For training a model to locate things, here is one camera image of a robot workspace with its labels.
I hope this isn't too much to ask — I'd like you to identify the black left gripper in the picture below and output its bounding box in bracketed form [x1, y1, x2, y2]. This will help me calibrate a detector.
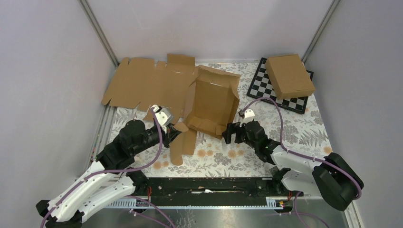
[133, 123, 184, 155]

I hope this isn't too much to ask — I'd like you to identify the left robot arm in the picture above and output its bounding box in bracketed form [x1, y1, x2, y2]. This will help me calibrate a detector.
[36, 120, 188, 228]

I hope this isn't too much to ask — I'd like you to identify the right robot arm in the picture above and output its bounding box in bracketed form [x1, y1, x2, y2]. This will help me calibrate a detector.
[222, 121, 364, 211]

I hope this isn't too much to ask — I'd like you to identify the closed brown cardboard box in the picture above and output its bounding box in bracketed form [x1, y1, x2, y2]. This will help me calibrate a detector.
[265, 54, 316, 99]

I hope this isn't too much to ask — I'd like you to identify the black white chessboard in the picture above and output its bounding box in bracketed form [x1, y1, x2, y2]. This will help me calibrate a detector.
[246, 57, 308, 114]

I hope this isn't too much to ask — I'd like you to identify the flat cardboard sheet stack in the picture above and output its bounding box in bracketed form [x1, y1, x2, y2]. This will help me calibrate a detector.
[102, 54, 198, 124]

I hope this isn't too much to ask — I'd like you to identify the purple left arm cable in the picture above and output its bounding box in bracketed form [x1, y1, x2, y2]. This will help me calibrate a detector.
[39, 107, 175, 228]

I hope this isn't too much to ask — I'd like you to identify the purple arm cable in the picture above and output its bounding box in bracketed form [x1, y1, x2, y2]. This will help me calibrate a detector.
[39, 107, 175, 228]
[239, 96, 363, 228]

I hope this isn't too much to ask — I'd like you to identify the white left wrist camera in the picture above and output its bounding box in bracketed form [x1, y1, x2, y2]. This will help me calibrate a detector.
[150, 104, 173, 126]

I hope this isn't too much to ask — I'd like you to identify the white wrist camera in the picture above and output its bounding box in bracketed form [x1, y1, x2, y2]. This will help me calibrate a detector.
[150, 104, 173, 126]
[239, 109, 255, 125]

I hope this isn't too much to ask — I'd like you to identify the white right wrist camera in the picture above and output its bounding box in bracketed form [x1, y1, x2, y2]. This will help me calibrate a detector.
[239, 109, 255, 125]

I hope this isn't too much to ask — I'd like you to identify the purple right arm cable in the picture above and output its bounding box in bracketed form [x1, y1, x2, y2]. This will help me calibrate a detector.
[239, 96, 363, 228]

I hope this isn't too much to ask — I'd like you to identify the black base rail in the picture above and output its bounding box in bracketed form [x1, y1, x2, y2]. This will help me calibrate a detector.
[132, 177, 296, 207]

